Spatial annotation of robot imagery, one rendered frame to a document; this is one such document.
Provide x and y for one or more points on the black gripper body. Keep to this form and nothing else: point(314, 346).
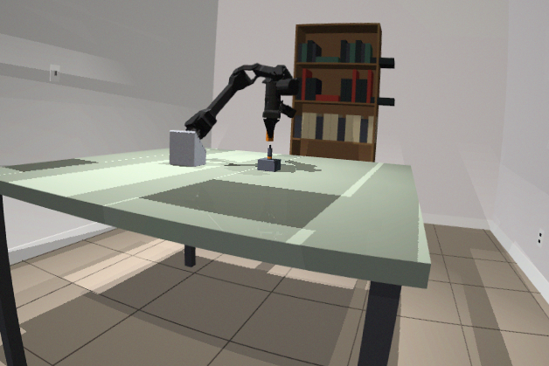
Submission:
point(271, 110)

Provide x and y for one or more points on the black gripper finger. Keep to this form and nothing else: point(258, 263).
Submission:
point(270, 126)

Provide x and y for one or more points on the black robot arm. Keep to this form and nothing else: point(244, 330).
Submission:
point(278, 80)

